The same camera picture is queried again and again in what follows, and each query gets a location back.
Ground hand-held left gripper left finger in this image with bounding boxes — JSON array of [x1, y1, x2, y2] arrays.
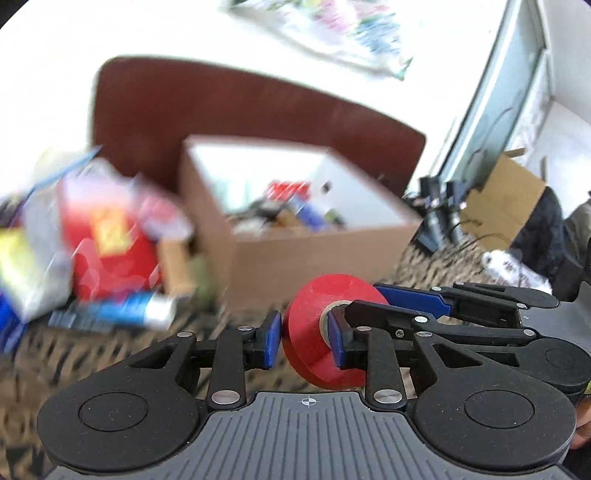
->
[[124, 310, 283, 412]]

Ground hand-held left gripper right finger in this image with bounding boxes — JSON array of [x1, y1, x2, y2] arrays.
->
[[329, 310, 476, 412]]

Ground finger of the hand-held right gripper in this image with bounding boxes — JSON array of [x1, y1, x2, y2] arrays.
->
[[344, 300, 536, 347], [373, 281, 559, 324]]

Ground red tape roll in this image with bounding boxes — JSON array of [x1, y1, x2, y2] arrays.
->
[[281, 274, 391, 388]]

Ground brown cardboard box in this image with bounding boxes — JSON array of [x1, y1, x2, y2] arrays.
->
[[179, 134, 423, 311]]

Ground black devices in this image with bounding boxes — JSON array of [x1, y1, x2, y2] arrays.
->
[[414, 175, 469, 254]]

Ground green small box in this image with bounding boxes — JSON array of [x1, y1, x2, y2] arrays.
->
[[190, 257, 219, 303]]

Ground white crumpled item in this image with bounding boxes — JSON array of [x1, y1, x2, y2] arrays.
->
[[481, 249, 552, 296]]

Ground dark cloth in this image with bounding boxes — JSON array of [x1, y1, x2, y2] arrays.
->
[[510, 185, 591, 298]]

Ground tan box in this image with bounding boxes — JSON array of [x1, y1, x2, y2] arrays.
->
[[159, 239, 197, 296]]

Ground blue item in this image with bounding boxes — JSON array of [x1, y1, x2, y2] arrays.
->
[[293, 198, 326, 230]]

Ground cardboard sheet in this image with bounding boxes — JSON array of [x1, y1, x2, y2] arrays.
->
[[461, 150, 548, 252]]

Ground red packet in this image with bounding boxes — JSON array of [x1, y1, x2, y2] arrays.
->
[[268, 181, 311, 202]]

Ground blue and white tube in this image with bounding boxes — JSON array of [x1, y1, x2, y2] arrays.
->
[[48, 290, 177, 330]]

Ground letter printed blanket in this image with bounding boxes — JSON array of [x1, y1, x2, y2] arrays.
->
[[0, 222, 591, 462]]

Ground clear bag with red item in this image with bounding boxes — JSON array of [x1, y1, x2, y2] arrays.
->
[[136, 185, 194, 241]]

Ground red and teal gift box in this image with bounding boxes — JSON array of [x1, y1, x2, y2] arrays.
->
[[58, 182, 164, 303]]

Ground dark brown headboard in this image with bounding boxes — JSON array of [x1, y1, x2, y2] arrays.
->
[[92, 55, 426, 197]]

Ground blue box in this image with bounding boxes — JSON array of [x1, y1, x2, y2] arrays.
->
[[0, 295, 26, 356]]

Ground colourful plastic bag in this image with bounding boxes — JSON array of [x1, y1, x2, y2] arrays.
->
[[224, 0, 414, 81]]

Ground glass door frame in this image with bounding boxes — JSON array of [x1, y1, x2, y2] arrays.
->
[[436, 0, 555, 185]]

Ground blue wire hoop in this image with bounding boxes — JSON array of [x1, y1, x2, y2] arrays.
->
[[25, 147, 103, 197]]

